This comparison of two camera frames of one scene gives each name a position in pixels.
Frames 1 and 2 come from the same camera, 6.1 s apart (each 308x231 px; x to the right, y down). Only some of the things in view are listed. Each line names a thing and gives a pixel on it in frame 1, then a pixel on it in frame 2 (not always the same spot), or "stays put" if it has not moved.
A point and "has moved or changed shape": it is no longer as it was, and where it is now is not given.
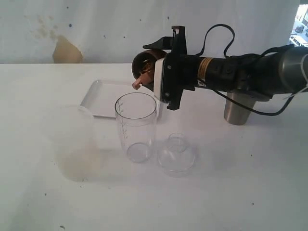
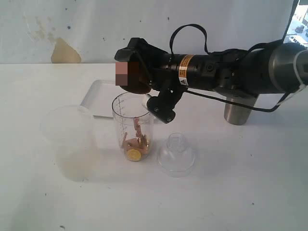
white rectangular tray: x=101 y=98 stays put
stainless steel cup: x=236 y=114 stays put
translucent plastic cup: x=70 y=130 stays put
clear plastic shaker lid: x=176 y=155 stays put
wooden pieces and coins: x=136 y=84 to x=135 y=147
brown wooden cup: x=143 y=66 has moved or changed shape
